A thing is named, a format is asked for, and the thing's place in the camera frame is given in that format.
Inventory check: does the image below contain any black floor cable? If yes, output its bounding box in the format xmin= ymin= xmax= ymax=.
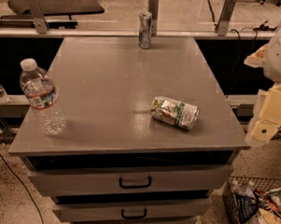
xmin=0 ymin=132 xmax=49 ymax=224

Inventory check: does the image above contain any middle grey drawer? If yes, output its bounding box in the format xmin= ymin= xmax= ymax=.
xmin=53 ymin=198 xmax=211 ymax=224

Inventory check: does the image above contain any clear plastic water bottle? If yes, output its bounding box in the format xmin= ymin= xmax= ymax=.
xmin=20 ymin=59 xmax=66 ymax=135

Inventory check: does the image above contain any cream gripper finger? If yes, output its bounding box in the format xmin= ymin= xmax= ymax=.
xmin=245 ymin=83 xmax=281 ymax=146

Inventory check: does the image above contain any dark blue bag in basket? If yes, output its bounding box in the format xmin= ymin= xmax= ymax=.
xmin=235 ymin=189 xmax=259 ymax=223

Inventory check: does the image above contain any top grey drawer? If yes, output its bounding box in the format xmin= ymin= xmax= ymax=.
xmin=28 ymin=164 xmax=233 ymax=197

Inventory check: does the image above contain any middle metal bracket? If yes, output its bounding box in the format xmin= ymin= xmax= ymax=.
xmin=148 ymin=0 xmax=160 ymax=35

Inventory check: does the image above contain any snack bag in basket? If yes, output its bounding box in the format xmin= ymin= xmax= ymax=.
xmin=254 ymin=188 xmax=281 ymax=218

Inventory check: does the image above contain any silver blue redbull can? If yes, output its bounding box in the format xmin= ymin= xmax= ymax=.
xmin=139 ymin=12 xmax=152 ymax=49

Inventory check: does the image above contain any metal bracket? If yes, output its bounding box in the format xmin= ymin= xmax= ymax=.
xmin=27 ymin=0 xmax=49 ymax=34
xmin=215 ymin=0 xmax=237 ymax=36
xmin=148 ymin=0 xmax=160 ymax=35

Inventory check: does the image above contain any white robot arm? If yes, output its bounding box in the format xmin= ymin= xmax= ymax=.
xmin=244 ymin=28 xmax=281 ymax=147

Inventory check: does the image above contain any left metal bracket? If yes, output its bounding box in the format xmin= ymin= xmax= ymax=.
xmin=27 ymin=0 xmax=49 ymax=34

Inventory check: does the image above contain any crushed green white can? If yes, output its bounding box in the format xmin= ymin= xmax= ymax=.
xmin=150 ymin=96 xmax=199 ymax=130

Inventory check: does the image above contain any right metal bracket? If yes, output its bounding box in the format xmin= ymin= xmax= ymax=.
xmin=215 ymin=0 xmax=237 ymax=36

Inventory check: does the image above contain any grey drawer cabinet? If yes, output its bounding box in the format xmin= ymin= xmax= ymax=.
xmin=5 ymin=29 xmax=255 ymax=224

